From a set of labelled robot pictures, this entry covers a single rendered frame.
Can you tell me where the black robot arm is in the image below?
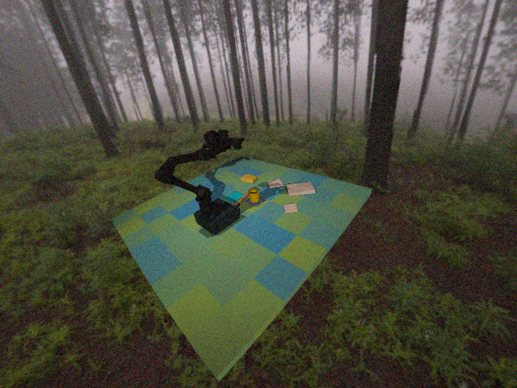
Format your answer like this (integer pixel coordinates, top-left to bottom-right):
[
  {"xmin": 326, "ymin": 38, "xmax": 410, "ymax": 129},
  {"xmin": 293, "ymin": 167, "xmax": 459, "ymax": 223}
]
[{"xmin": 155, "ymin": 129, "xmax": 229, "ymax": 215}]

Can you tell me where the olive brown box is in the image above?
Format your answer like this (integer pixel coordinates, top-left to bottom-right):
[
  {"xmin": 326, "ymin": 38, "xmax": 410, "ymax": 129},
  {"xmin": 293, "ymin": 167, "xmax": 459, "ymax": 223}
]
[{"xmin": 241, "ymin": 174, "xmax": 258, "ymax": 183}]

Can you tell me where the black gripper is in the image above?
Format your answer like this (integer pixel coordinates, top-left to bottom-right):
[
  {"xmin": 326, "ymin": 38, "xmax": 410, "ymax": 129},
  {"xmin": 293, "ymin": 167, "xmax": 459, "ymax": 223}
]
[{"xmin": 217, "ymin": 137, "xmax": 244, "ymax": 153}]

